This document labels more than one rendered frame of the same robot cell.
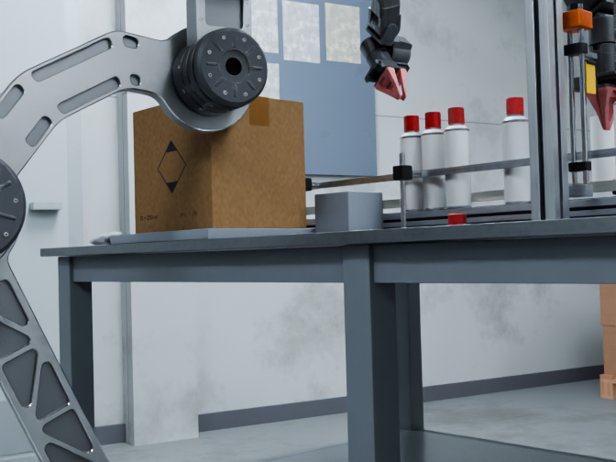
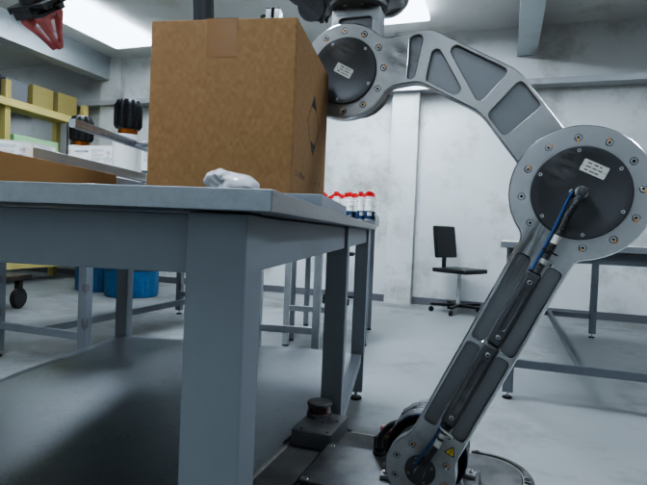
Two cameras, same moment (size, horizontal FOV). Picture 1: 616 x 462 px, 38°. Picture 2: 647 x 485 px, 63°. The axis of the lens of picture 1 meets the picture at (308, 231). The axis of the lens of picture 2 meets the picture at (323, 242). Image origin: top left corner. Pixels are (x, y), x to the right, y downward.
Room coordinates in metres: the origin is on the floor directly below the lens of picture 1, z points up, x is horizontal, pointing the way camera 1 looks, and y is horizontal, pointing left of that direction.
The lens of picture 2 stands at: (2.44, 1.03, 0.80)
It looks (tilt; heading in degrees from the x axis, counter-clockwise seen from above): 1 degrees down; 230
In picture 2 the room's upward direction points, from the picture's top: 2 degrees clockwise
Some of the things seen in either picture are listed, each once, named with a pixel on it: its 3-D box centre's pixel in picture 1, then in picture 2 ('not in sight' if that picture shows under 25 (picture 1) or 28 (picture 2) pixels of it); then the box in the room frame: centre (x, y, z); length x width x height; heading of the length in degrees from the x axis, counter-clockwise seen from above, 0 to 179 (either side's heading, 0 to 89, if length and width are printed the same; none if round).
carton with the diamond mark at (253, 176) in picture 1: (217, 169); (248, 124); (1.93, 0.19, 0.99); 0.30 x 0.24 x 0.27; 41
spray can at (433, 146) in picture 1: (434, 161); not in sight; (1.87, -0.27, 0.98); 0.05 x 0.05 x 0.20
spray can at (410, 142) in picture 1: (412, 164); not in sight; (1.91, -0.23, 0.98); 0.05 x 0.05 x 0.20
